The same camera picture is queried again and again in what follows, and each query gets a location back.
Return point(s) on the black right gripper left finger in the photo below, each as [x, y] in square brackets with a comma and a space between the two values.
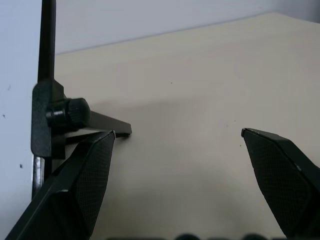
[82, 185]

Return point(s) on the black whiteboard stand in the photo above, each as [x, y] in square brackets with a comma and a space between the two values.
[47, 105]

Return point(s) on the white whiteboard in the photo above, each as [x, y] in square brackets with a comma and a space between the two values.
[17, 95]

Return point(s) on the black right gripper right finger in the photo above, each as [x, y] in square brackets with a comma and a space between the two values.
[282, 185]

